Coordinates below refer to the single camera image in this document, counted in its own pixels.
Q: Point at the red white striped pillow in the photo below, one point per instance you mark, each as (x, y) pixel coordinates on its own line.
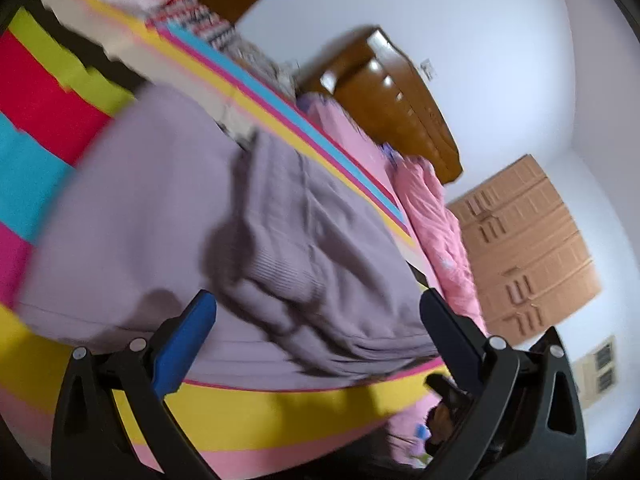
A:
(200, 20)

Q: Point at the pink blanket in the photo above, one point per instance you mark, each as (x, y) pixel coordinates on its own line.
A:
(435, 220)

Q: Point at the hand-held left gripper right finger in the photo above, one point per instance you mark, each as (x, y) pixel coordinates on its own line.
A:
(450, 335)

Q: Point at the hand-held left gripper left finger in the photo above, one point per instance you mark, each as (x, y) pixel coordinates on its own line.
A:
(182, 340)

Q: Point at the white wall socket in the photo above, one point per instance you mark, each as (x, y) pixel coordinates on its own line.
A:
(428, 68)

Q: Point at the lilac pants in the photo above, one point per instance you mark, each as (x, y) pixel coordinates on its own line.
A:
(175, 210)

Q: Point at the rainbow striped bedsheet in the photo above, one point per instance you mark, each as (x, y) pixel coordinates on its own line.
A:
(45, 105)

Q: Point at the light brown wardrobe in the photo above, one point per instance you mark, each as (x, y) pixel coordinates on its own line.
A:
(525, 240)

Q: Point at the dark brown object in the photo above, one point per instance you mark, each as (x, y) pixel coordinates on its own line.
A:
(442, 415)

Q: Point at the pale floral pillow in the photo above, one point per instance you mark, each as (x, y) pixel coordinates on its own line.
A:
(260, 60)

